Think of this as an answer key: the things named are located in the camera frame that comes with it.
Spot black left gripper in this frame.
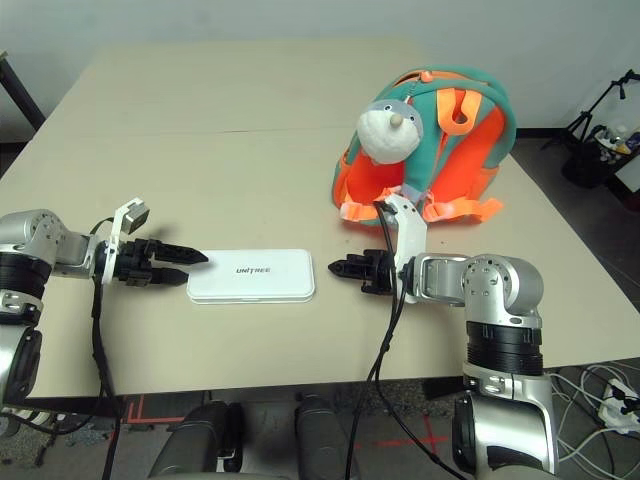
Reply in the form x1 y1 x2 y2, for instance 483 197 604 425
102 238 209 290

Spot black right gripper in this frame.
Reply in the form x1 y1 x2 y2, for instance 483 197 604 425
327 248 401 295

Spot white Unitree pencil case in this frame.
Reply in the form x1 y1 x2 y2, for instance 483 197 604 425
186 248 316 305

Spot grey white plush keychain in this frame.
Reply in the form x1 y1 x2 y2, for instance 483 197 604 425
355 98 424 165

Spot teal and orange backpack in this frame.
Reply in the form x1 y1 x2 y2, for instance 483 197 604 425
329 69 519 229

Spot robot right leg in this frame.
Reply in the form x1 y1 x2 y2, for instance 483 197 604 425
294 394 361 480

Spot robot leg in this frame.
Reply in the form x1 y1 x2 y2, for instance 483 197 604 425
147 399 246 480
294 394 361 480

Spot robot left leg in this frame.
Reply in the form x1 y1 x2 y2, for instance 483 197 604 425
147 399 246 480

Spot black tripod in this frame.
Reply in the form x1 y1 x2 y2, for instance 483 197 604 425
542 69 640 151

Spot white power strip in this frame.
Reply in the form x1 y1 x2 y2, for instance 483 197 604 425
602 379 640 434

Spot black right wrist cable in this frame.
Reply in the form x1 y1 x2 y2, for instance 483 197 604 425
344 199 441 480

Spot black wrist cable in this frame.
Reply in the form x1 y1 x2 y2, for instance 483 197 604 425
89 217 124 480
344 199 441 480

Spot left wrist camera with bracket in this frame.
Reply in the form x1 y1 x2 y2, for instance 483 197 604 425
99 198 151 286

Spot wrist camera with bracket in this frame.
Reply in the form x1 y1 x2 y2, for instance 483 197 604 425
383 193 430 305
99 198 151 286

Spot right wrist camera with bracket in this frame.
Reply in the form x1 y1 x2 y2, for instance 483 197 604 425
383 193 430 305

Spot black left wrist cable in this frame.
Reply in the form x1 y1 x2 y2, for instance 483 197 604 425
89 217 124 480

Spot white floor cables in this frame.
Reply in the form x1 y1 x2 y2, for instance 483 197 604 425
549 364 640 480

